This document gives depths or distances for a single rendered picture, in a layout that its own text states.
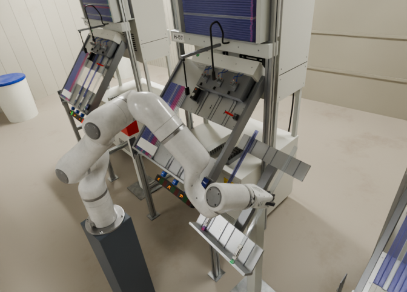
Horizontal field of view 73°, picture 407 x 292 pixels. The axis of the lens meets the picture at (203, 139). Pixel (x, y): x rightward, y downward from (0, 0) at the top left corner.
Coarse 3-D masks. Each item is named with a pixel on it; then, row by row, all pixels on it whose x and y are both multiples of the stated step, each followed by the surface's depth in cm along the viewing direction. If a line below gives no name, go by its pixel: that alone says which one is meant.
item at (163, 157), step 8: (160, 144) 174; (160, 152) 171; (168, 152) 168; (160, 160) 169; (168, 160) 164; (176, 160) 162; (216, 160) 146; (168, 168) 163; (176, 168) 160; (208, 168) 147; (200, 176) 148
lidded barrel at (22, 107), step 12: (0, 84) 369; (12, 84) 376; (24, 84) 392; (0, 96) 378; (12, 96) 382; (24, 96) 394; (12, 108) 390; (24, 108) 398; (36, 108) 422; (12, 120) 402; (24, 120) 405
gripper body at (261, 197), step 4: (248, 184) 99; (252, 184) 101; (252, 188) 95; (256, 188) 97; (260, 188) 99; (256, 192) 93; (260, 192) 94; (264, 192) 96; (256, 196) 90; (260, 196) 91; (264, 196) 92; (268, 196) 94; (272, 196) 95; (256, 200) 90; (260, 200) 91; (264, 200) 92; (268, 200) 94; (252, 204) 90; (256, 204) 90; (260, 204) 92; (264, 204) 93
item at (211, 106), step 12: (180, 72) 186; (192, 72) 179; (180, 84) 182; (192, 84) 176; (204, 96) 166; (216, 96) 161; (192, 108) 168; (204, 108) 163; (216, 108) 157; (228, 108) 152; (240, 108) 148; (216, 120) 155; (228, 120) 150
